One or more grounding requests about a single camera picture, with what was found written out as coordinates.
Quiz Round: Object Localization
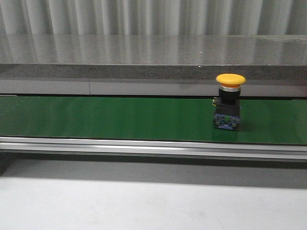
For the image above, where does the white rear conveyor panel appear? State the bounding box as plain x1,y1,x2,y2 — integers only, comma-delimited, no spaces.
0,79,307,98

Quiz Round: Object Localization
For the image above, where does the yellow mushroom push button switch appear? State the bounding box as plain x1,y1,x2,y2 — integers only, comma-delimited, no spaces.
213,73,246,131

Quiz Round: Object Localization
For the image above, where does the white pleated curtain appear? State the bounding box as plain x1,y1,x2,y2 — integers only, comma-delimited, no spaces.
0,0,307,35

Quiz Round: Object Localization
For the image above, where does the aluminium conveyor side rail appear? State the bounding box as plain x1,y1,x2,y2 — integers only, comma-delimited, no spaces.
0,137,307,161

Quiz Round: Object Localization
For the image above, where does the grey granite counter slab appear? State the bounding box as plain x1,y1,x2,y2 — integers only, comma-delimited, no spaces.
0,34,307,81

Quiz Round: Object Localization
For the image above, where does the green conveyor belt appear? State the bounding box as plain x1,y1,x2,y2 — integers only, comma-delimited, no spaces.
0,96,307,145

